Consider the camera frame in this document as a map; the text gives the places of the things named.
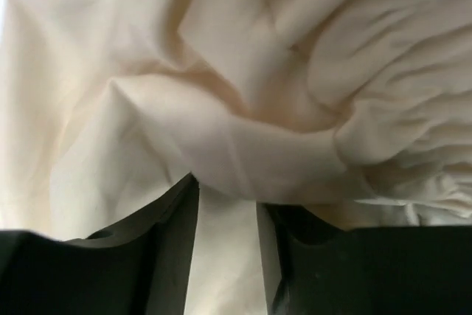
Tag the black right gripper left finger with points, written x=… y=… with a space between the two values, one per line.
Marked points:
x=139 y=265

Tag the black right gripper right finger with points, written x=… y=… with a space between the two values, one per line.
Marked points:
x=312 y=267

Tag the beige trousers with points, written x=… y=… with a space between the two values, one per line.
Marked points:
x=358 y=110

